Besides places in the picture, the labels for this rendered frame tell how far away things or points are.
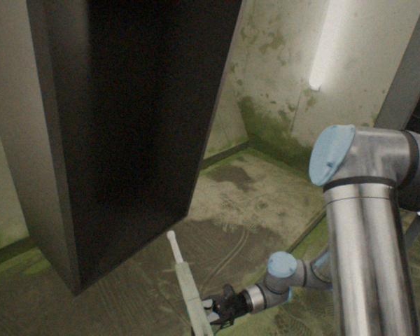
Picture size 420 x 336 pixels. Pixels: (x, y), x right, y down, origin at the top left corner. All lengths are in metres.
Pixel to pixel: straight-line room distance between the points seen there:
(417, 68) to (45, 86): 2.18
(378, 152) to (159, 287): 1.38
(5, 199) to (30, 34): 1.48
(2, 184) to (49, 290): 0.67
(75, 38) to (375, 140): 0.86
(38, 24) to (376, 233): 0.62
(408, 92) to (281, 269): 1.73
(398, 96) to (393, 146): 1.84
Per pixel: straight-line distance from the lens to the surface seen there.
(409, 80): 2.35
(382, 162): 0.52
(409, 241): 1.79
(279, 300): 1.08
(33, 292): 1.82
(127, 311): 1.60
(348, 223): 0.48
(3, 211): 1.94
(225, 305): 1.01
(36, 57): 0.56
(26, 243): 1.98
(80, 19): 0.99
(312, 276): 1.01
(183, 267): 1.04
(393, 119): 2.41
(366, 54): 2.40
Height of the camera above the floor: 1.41
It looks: 31 degrees down
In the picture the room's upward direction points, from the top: 5 degrees clockwise
